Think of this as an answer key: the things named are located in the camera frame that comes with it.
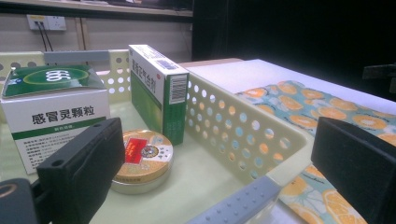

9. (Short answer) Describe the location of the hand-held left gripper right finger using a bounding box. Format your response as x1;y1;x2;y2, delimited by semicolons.
310;116;396;224

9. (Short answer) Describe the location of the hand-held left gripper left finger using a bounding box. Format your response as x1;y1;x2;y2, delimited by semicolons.
35;117;126;224

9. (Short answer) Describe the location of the square green and white medicine box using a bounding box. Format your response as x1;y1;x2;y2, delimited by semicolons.
0;64;112;175

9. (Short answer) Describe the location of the round gold tin with red label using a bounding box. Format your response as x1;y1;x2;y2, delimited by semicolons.
109;129;175;196

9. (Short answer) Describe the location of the orange slice print tote bag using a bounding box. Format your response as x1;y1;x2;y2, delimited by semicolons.
235;79;396;224

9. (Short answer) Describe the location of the tall green and white medicine box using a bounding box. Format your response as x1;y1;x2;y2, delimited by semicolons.
128;44;191;147

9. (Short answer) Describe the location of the pale yellow perforated plastic basket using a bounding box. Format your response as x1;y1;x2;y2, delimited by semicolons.
0;49;316;224

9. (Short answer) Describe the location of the black metal stand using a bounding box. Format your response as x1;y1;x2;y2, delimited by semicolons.
361;63;396;95

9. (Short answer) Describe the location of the black wall cable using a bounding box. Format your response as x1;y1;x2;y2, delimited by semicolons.
35;21;48;52
42;21;54;52

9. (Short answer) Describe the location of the white wall socket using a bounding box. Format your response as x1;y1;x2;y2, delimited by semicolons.
26;14;67;32

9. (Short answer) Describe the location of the dark horizontal wall bar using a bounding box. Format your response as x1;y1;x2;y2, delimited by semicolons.
0;0;194;23

